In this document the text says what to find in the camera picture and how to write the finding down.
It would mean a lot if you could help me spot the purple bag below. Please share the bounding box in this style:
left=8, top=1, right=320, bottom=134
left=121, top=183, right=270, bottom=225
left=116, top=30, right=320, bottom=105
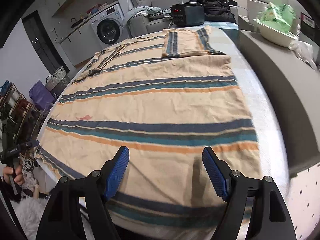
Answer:
left=29, top=80, right=55, bottom=111

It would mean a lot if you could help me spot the black jacket pile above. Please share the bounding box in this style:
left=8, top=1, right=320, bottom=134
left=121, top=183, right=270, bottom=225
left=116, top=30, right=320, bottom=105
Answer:
left=189, top=0, right=238, bottom=23

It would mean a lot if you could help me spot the grey sofa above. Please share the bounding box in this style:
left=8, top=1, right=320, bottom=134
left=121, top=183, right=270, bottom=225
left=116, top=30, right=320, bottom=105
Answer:
left=125, top=0, right=172, bottom=37

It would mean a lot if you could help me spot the beige striped t-shirt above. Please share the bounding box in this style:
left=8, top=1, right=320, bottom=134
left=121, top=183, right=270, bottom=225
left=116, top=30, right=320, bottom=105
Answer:
left=35, top=25, right=263, bottom=230

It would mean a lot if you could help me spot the white bowl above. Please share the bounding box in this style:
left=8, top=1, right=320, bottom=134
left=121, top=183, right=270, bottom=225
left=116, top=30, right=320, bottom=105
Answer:
left=253, top=19, right=298, bottom=47

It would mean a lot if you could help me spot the grey bench cabinet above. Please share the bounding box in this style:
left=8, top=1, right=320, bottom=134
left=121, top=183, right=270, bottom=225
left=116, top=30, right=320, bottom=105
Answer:
left=239, top=30, right=319, bottom=178

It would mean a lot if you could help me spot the green plastic bag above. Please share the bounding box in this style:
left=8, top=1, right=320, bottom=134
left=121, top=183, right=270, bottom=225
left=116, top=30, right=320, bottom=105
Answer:
left=257, top=2, right=296, bottom=33

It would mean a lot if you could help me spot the woven black white basket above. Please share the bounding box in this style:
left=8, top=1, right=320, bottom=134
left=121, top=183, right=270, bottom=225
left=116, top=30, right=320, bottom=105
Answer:
left=45, top=66, right=70, bottom=97

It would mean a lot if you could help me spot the black rice cooker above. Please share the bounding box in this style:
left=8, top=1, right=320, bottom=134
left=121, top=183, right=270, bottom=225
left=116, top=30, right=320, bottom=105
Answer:
left=170, top=2, right=205, bottom=27

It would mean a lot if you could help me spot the kitchen counter cabinet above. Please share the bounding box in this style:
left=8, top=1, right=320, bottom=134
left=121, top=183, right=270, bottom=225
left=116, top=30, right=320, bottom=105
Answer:
left=61, top=22, right=102, bottom=66

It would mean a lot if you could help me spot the white washing machine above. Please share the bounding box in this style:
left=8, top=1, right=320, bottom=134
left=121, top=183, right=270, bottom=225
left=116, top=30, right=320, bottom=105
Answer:
left=89, top=3, right=124, bottom=49

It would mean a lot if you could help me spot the person's left hand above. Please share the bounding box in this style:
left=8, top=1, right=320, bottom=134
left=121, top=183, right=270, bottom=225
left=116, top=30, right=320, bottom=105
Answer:
left=3, top=164, right=24, bottom=185

